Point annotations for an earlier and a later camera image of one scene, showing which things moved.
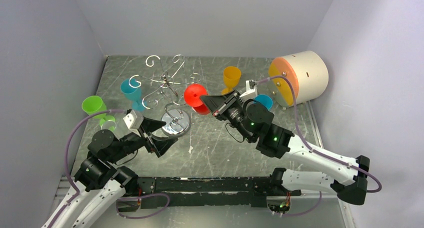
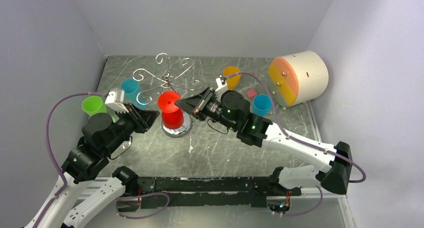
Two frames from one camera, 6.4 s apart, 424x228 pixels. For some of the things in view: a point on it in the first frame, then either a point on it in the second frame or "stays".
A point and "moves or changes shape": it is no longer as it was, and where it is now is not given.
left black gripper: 150,125 -> 143,119
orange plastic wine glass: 232,75 stays
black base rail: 230,191 stays
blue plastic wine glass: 265,100 stays
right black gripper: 219,105 -> 197,104
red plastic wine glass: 192,94 moves or changes shape
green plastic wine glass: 93,104 stays
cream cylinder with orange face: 308,72 stays
